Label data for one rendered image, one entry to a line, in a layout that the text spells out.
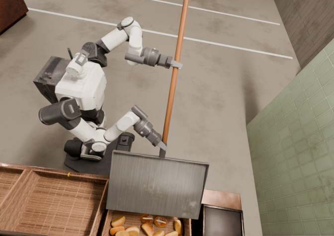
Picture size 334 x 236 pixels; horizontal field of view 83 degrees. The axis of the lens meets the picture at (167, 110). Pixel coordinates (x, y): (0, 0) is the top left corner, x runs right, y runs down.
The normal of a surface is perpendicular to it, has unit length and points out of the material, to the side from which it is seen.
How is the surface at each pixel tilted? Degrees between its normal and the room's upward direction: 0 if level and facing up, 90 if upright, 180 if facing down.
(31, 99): 0
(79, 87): 1
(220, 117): 0
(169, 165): 40
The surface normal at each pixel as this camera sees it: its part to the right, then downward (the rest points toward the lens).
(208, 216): 0.13, -0.55
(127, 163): 0.04, 0.11
